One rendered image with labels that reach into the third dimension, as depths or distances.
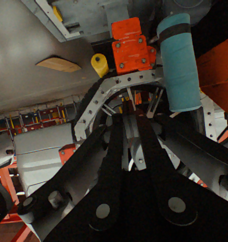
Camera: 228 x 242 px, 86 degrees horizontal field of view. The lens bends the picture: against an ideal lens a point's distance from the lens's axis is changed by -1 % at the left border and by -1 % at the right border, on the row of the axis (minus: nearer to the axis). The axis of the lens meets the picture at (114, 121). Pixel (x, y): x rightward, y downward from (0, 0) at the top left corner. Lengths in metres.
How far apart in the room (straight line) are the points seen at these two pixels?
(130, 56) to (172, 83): 0.19
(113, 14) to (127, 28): 0.23
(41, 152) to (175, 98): 0.98
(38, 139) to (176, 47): 1.00
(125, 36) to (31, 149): 0.98
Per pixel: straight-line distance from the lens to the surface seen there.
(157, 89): 0.61
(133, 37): 0.53
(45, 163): 1.13
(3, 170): 4.88
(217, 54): 0.74
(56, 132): 1.00
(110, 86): 0.48
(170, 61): 0.41
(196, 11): 0.69
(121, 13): 0.76
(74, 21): 0.93
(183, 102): 0.40
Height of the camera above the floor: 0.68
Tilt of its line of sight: 7 degrees up
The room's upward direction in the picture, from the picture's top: 168 degrees clockwise
